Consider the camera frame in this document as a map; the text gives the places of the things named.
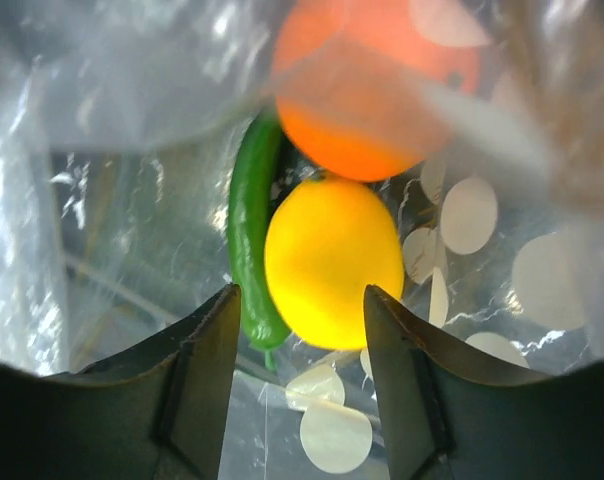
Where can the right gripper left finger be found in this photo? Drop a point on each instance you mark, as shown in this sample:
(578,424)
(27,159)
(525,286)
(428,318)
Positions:
(156,410)

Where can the green fake cucumber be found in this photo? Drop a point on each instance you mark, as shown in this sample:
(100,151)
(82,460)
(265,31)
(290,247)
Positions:
(247,225)

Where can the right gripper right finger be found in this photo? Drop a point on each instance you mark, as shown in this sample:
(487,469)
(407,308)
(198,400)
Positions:
(451,411)

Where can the clear polka dot zip bag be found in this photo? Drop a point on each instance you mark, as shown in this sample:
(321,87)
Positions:
(120,124)

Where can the fake orange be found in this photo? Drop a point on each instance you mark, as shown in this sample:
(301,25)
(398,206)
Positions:
(347,77)

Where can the yellow fake lemon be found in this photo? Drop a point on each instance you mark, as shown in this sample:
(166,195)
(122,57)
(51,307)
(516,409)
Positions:
(326,242)

